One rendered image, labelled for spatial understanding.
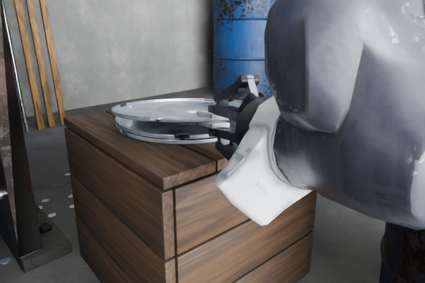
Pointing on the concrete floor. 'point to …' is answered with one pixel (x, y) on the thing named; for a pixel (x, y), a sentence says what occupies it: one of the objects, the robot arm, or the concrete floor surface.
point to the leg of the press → (21, 179)
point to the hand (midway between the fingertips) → (212, 119)
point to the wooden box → (172, 213)
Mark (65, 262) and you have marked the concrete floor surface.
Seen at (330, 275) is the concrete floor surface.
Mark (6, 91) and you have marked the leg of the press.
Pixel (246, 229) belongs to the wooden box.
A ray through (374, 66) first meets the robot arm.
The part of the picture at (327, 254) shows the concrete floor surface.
